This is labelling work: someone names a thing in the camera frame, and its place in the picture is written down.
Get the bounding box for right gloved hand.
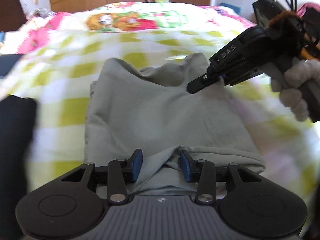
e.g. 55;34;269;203
270;60;319;122

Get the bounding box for black folded garment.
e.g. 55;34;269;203
1;95;37;239

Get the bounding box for dark wooden headboard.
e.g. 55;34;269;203
0;0;27;32

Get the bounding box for grey-green pants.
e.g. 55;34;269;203
85;53;265;196

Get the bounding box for colourful checked bed quilt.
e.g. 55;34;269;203
0;0;320;230

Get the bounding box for dark blue notebook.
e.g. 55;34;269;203
0;54;23;79

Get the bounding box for blue foam mat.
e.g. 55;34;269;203
219;2;241;15

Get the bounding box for pink bag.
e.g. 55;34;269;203
297;2;320;17

